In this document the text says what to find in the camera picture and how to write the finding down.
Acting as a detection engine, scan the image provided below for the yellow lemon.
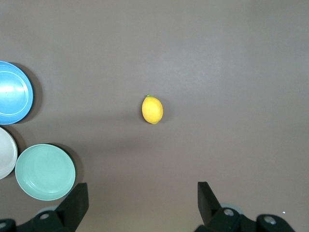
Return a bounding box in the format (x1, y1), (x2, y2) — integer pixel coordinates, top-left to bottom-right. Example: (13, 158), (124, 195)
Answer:
(141, 94), (164, 125)

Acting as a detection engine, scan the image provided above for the blue plate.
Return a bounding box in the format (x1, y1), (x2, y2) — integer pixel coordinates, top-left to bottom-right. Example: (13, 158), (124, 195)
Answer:
(0, 60), (34, 125)

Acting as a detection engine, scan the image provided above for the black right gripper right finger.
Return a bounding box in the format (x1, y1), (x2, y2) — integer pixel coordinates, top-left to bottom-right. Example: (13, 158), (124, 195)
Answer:
(194, 181), (296, 232)

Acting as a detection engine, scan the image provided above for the mint green plate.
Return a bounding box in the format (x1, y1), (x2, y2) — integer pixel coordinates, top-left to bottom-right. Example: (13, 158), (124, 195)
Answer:
(14, 144), (76, 202)

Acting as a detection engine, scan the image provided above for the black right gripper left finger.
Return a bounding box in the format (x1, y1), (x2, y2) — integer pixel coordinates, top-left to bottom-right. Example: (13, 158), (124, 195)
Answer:
(0, 183), (89, 232)

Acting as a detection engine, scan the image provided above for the beige plate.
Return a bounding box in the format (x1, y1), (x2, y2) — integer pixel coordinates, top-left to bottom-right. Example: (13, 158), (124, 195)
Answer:
(0, 127), (19, 180)

